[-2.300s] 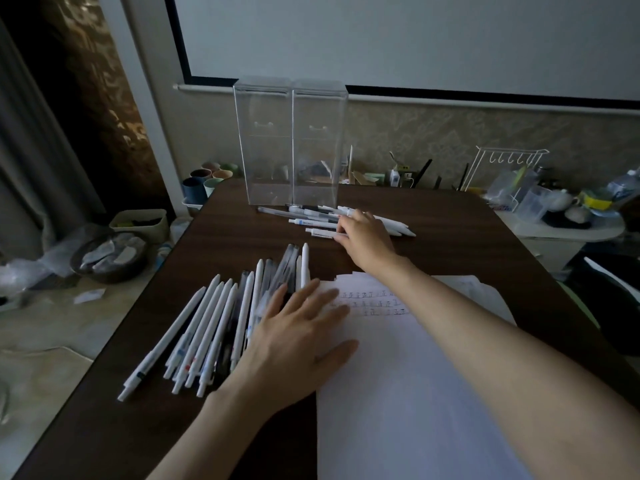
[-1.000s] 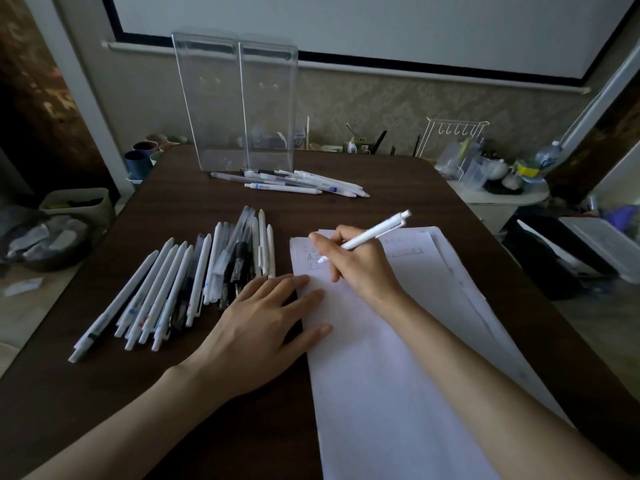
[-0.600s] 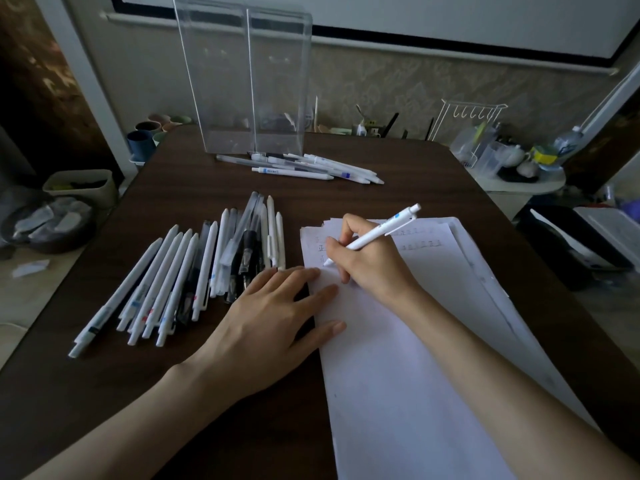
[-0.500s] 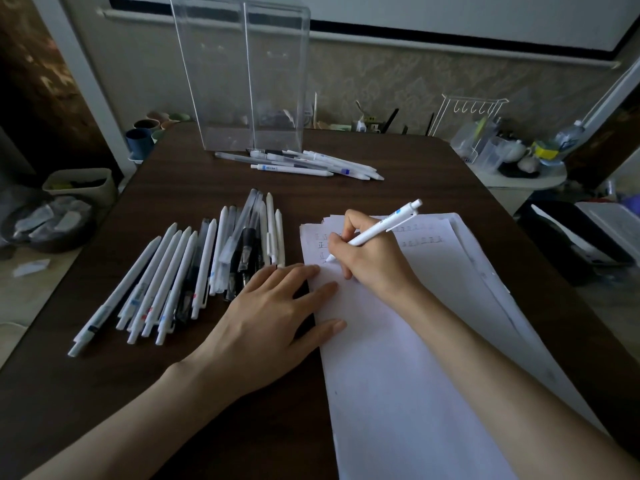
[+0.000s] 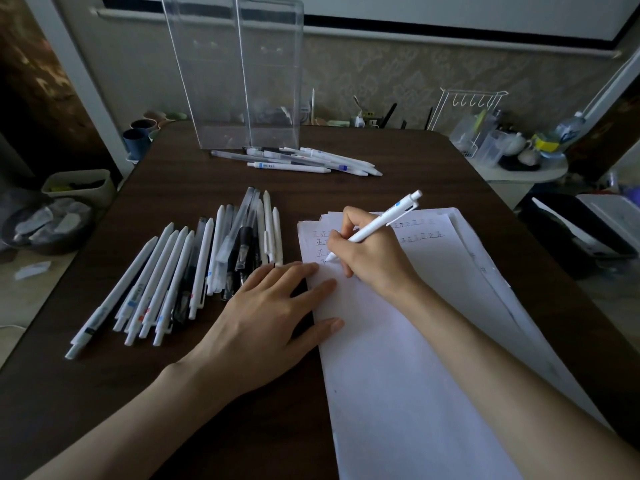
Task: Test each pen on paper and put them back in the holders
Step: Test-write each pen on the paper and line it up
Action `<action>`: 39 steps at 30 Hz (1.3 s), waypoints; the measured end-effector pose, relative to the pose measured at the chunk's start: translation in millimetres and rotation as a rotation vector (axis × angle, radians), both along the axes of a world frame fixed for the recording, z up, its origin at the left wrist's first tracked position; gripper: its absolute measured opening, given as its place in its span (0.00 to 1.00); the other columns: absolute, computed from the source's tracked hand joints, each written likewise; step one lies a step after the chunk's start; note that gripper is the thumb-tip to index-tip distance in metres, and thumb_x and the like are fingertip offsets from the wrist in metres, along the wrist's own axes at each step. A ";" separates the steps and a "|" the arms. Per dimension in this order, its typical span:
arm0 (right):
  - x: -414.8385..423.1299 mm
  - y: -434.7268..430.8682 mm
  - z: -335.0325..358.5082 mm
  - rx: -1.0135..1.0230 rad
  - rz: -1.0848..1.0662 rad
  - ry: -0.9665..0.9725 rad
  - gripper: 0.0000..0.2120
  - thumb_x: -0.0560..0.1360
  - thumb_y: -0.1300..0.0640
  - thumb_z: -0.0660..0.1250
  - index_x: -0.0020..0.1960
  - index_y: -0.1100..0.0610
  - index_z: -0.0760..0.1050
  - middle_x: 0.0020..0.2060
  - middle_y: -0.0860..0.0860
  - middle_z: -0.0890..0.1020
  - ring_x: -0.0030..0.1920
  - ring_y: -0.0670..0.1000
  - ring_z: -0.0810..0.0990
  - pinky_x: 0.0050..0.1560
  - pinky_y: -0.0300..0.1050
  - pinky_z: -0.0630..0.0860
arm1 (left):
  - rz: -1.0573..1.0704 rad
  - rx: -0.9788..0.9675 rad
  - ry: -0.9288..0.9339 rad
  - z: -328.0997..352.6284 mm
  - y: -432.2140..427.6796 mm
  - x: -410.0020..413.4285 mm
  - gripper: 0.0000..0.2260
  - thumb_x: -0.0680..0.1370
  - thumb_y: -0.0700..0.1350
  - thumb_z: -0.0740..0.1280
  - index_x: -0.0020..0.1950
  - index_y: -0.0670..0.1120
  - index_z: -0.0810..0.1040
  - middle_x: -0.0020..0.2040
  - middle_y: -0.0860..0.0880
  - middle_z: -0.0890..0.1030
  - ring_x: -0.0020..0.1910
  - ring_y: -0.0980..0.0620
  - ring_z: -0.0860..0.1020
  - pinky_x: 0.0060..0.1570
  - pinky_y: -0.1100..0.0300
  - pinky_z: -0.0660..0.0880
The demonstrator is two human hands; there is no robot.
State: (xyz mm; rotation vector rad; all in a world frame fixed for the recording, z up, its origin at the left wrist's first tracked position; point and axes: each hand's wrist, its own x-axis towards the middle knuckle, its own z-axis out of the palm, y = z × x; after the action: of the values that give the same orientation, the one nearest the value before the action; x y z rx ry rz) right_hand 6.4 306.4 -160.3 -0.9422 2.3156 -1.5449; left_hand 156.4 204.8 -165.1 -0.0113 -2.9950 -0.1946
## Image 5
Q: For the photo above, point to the person's right hand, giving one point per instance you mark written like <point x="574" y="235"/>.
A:
<point x="370" y="254"/>

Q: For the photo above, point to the person's left hand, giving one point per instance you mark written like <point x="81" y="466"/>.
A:
<point x="260" y="329"/>

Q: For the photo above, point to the pile of pens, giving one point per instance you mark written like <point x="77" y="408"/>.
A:
<point x="290" y="167"/>

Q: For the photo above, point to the stack of white paper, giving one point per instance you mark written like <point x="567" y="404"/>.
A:
<point x="400" y="394"/>

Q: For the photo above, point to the person's left forearm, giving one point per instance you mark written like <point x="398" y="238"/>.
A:
<point x="130" y="424"/>

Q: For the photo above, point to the person's right forearm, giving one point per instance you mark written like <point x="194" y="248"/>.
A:
<point x="510" y="394"/>

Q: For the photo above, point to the small white bottle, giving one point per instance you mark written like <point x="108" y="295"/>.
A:
<point x="360" y="121"/>

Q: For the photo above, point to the black router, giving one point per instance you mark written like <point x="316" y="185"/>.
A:
<point x="389" y="114"/>

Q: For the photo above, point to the white low cabinet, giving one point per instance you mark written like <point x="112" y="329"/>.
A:
<point x="515" y="187"/>

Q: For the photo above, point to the clear plastic measuring jug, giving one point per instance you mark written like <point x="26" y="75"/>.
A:
<point x="492" y="149"/>

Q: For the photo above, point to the black round tray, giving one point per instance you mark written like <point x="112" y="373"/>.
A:
<point x="512" y="165"/>

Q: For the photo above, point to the black bag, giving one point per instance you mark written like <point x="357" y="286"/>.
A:
<point x="550" y="244"/>

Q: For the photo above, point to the white teapot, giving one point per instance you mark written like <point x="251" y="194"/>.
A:
<point x="515" y="143"/>

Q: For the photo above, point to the yellow green container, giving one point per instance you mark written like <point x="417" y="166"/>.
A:
<point x="545" y="144"/>

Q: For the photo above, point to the beige plastic bin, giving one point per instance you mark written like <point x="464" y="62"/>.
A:
<point x="102" y="192"/>

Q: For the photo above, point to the group of colourful cups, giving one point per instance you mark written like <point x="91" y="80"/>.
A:
<point x="135" y="142"/>

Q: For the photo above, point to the white paper scrap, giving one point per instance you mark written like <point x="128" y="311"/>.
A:
<point x="32" y="270"/>

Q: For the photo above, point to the clear plastic bottle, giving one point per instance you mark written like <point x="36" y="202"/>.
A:
<point x="570" y="128"/>

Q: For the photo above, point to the white projector screen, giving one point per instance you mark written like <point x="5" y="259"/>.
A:
<point x="450" y="9"/>

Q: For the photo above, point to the purple bottle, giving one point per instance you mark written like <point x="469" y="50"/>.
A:
<point x="632" y="194"/>

